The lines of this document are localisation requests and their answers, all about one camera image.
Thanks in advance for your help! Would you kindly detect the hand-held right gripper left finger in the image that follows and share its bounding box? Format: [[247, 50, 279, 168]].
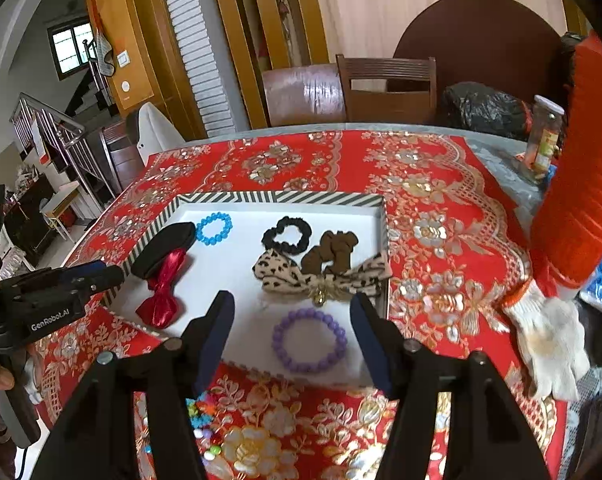
[[28, 290, 236, 480]]

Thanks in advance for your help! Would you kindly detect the red floral tablecloth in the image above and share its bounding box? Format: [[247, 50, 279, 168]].
[[33, 130, 569, 480]]

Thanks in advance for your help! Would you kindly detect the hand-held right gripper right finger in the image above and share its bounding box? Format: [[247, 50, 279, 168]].
[[350, 292, 552, 480]]

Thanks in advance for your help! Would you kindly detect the slatted wooden chair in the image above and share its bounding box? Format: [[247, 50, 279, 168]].
[[336, 54, 438, 123]]

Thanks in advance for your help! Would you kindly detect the white louvered door panel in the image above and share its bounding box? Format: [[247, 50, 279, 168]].
[[158, 0, 232, 138]]

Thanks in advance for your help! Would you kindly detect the round brown tabletop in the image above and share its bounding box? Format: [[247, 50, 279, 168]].
[[393, 0, 566, 126]]

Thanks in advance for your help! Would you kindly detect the brown scrunchie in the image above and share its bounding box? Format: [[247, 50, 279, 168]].
[[301, 230, 359, 277]]

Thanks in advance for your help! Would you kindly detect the purple bead bracelet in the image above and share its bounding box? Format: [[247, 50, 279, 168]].
[[272, 309, 348, 374]]

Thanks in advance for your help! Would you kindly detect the black plastic bag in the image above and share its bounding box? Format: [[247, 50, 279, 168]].
[[441, 81, 536, 141]]

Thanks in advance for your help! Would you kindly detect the metal stair railing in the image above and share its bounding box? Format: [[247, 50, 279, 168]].
[[11, 92, 119, 211]]

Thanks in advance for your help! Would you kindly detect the white knit glove orange cuff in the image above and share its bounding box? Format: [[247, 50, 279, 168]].
[[503, 280, 592, 402]]

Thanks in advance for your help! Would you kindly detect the striped cardboard box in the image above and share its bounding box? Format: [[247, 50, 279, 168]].
[[101, 191, 392, 388]]

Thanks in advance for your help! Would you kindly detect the hanging white cloth bag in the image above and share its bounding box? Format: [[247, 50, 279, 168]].
[[93, 25, 116, 76]]

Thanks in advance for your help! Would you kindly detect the glass jar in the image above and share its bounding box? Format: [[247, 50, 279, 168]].
[[523, 95, 566, 183]]

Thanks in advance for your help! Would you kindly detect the white chair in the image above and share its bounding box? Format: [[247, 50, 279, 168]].
[[137, 101, 186, 157]]

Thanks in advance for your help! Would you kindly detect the stack of red plastic bowls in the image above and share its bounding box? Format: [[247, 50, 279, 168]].
[[528, 30, 602, 291]]

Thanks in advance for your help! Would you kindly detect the dark cloth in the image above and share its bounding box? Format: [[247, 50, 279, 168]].
[[576, 300, 602, 366]]

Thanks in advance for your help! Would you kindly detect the glossy brown chair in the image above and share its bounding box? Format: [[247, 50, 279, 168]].
[[262, 64, 346, 127]]

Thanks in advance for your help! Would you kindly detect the colorful bead bracelet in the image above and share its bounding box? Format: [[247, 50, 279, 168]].
[[186, 395, 222, 461]]

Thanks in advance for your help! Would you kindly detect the blue bead bracelet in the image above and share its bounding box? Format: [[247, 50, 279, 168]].
[[196, 212, 233, 247]]

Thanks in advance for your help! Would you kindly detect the red satin hair bow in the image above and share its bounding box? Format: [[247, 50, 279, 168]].
[[136, 249, 189, 330]]

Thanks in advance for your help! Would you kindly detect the window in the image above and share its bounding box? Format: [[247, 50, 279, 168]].
[[48, 22, 94, 78]]

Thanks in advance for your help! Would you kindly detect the black scrunchie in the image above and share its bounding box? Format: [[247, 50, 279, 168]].
[[262, 216, 312, 256]]

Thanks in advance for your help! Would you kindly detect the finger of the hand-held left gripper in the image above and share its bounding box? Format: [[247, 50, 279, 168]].
[[71, 265, 126, 301], [56, 260, 108, 283]]

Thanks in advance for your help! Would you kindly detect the leopard print hair bow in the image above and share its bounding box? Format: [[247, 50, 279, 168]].
[[252, 249, 392, 306]]

